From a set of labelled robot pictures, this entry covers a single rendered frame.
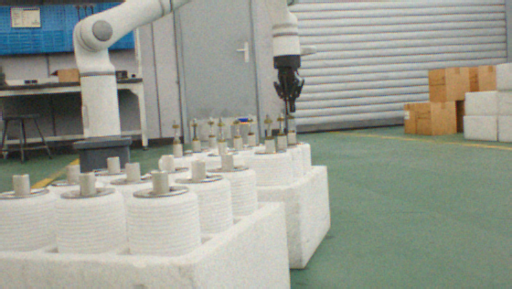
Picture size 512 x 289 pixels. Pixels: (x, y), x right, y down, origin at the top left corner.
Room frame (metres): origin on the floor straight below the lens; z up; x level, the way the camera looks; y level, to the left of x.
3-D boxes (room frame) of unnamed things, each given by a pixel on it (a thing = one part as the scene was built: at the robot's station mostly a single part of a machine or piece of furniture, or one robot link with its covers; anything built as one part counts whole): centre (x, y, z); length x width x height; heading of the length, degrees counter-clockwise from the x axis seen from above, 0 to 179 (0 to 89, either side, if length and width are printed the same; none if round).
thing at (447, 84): (4.97, -1.85, 0.45); 0.30 x 0.24 x 0.30; 13
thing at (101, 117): (1.44, 0.41, 0.39); 0.09 x 0.09 x 0.17; 11
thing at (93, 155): (1.44, 0.41, 0.15); 0.15 x 0.15 x 0.30; 11
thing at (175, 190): (0.71, 0.13, 0.25); 0.08 x 0.08 x 0.01
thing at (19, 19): (5.92, 2.43, 1.54); 0.32 x 0.02 x 0.25; 101
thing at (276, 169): (1.23, -0.03, 0.16); 0.10 x 0.10 x 0.18
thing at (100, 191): (0.75, 0.24, 0.25); 0.08 x 0.08 x 0.01
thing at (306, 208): (1.37, 0.04, 0.09); 0.39 x 0.39 x 0.18; 73
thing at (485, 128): (4.00, -1.88, 0.09); 0.39 x 0.39 x 0.18; 12
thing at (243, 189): (0.93, 0.05, 0.16); 0.10 x 0.10 x 0.18
